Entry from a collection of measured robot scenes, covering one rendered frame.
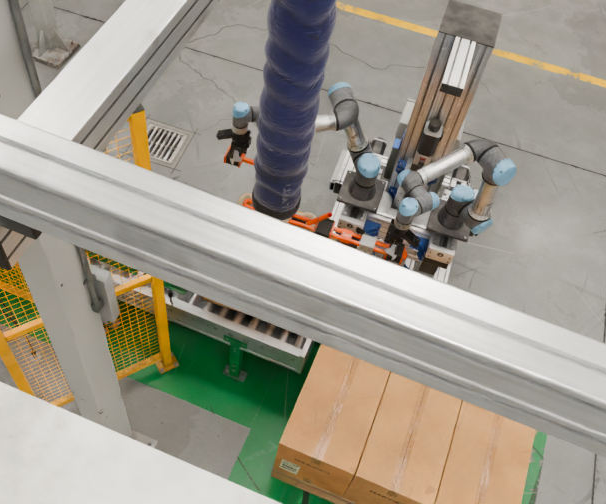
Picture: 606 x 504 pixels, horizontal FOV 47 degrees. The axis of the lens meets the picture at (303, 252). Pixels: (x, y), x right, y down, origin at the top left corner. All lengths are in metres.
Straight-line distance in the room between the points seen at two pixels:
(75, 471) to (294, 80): 2.04
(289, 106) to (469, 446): 1.98
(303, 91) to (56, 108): 1.53
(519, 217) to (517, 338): 4.53
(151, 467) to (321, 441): 2.89
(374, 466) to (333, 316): 2.77
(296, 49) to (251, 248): 1.72
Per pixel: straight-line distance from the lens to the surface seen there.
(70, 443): 0.73
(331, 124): 3.27
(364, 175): 3.60
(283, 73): 2.59
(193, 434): 4.14
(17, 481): 0.73
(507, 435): 3.85
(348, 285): 0.82
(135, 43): 1.34
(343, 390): 3.70
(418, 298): 0.84
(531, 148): 5.89
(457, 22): 3.28
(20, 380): 3.73
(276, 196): 3.09
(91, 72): 1.29
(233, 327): 3.74
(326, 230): 3.28
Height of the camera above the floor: 3.90
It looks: 55 degrees down
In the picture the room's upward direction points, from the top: 11 degrees clockwise
